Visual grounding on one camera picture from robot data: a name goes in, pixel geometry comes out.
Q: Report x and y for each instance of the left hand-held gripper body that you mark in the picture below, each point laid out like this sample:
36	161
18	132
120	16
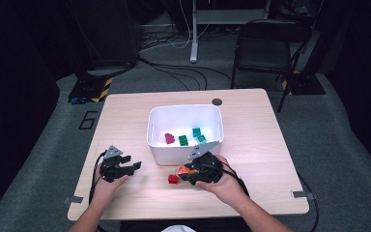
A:
111	170

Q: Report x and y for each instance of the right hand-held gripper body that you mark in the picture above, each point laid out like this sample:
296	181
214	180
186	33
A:
209	170

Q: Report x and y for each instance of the red-orange toy block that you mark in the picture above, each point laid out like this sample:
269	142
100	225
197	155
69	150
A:
182	170

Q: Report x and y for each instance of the red toy block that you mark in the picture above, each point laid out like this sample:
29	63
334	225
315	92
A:
173	179

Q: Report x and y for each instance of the white plastic bin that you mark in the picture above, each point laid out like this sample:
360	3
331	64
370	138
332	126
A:
174	154

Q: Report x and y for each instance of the green toy block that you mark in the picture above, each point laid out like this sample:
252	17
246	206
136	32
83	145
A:
183	140

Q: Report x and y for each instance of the teal toy block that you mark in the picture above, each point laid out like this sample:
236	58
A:
201	139
196	132

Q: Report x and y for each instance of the magenta toy block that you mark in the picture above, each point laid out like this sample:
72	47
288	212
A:
169	138

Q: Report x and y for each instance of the person's left hand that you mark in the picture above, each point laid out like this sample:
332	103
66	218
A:
104	191

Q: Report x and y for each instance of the person's right hand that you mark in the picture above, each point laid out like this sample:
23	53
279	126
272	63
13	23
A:
227	190

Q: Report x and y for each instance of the grey tape strip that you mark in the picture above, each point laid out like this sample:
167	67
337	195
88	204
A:
300	194
73	199

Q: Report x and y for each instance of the person's white garment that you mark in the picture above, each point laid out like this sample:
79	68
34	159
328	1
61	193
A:
177	229

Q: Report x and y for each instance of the dark round table grommet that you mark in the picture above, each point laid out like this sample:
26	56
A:
216	101

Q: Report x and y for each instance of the black striped stand base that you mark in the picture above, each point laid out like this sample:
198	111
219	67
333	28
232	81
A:
87	90
306	85

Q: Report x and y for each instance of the large black case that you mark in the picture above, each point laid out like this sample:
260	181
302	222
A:
109	32

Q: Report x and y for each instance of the black folding chair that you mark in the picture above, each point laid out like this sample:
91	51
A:
264	48

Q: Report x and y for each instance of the white metal desk frame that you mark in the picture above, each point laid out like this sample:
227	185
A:
194	38

